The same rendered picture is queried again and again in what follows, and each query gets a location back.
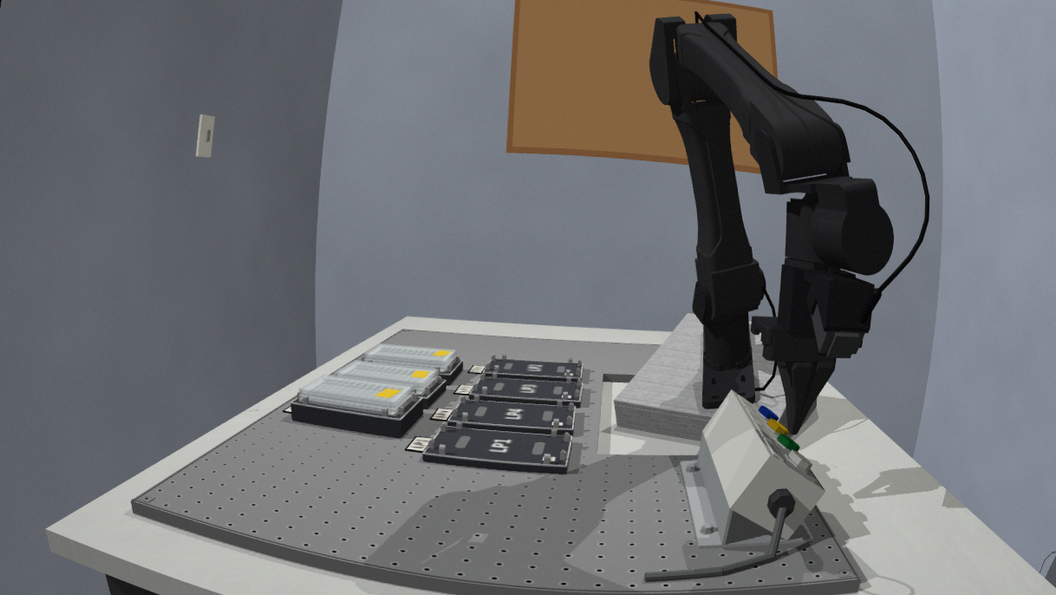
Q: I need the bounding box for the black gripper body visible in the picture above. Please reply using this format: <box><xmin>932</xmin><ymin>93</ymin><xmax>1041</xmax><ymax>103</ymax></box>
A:
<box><xmin>751</xmin><ymin>258</ymin><xmax>837</xmax><ymax>362</ymax></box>

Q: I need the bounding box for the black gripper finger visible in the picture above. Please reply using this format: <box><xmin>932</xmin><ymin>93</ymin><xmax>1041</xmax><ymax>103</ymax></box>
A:
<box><xmin>777</xmin><ymin>361</ymin><xmax>812</xmax><ymax>435</ymax></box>
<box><xmin>795</xmin><ymin>362</ymin><xmax>836</xmax><ymax>435</ymax></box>

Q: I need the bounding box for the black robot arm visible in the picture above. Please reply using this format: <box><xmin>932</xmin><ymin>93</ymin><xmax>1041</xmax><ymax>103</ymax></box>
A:
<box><xmin>649</xmin><ymin>16</ymin><xmax>894</xmax><ymax>409</ymax></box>

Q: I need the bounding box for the white control box with colored buttons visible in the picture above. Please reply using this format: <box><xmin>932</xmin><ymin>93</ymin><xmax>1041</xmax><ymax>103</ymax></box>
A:
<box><xmin>644</xmin><ymin>390</ymin><xmax>825</xmax><ymax>581</ymax></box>

